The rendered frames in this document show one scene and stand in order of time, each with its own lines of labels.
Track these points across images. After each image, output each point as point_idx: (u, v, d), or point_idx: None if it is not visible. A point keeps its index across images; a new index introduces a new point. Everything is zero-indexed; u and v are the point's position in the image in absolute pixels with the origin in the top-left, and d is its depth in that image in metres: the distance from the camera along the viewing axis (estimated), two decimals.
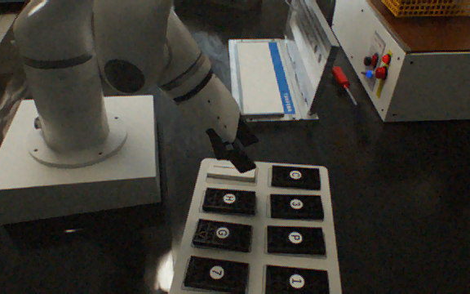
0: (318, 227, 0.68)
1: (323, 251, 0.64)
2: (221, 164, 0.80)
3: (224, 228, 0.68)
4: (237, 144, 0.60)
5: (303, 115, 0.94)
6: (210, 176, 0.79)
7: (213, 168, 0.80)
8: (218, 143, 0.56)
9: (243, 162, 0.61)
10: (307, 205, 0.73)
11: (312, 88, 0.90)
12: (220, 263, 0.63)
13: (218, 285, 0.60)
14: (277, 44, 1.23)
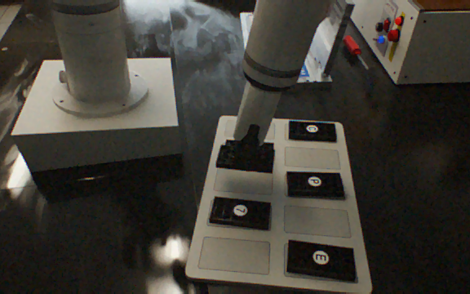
0: (336, 172, 0.70)
1: (342, 193, 0.67)
2: None
3: None
4: (256, 147, 0.60)
5: (317, 77, 0.96)
6: None
7: None
8: (254, 142, 0.56)
9: (246, 162, 0.62)
10: None
11: (325, 50, 0.93)
12: (243, 202, 0.65)
13: (242, 220, 0.62)
14: None
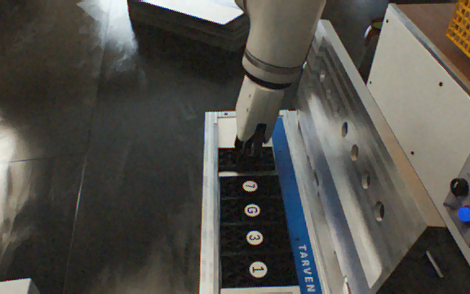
0: (268, 146, 0.68)
1: (273, 166, 0.64)
2: (241, 290, 0.47)
3: (253, 205, 0.58)
4: None
5: None
6: None
7: None
8: (263, 140, 0.56)
9: (251, 162, 0.62)
10: (269, 238, 0.54)
11: (363, 273, 0.43)
12: (250, 178, 0.62)
13: (254, 196, 0.59)
14: (282, 121, 0.76)
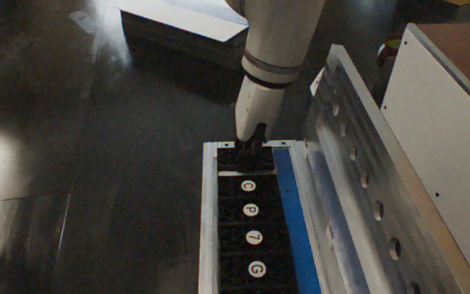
0: (277, 196, 0.59)
1: (283, 222, 0.55)
2: None
3: (258, 261, 0.50)
4: None
5: None
6: None
7: None
8: (262, 140, 0.56)
9: (251, 162, 0.62)
10: None
11: None
12: (254, 227, 0.54)
13: (259, 250, 0.52)
14: (290, 153, 0.68)
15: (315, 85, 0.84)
